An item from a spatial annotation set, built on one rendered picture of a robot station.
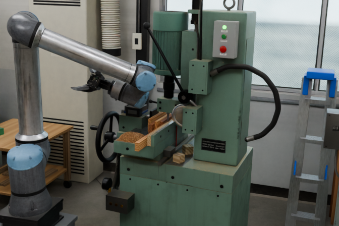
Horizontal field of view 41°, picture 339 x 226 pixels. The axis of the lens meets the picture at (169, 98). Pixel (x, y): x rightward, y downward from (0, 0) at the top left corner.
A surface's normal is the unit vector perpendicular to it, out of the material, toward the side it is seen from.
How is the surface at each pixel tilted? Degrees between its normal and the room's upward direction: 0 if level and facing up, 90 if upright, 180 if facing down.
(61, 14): 90
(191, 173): 90
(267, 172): 90
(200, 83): 90
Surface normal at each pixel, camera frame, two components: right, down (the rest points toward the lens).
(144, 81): 0.20, 0.29
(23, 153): -0.01, -0.94
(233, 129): -0.37, 0.20
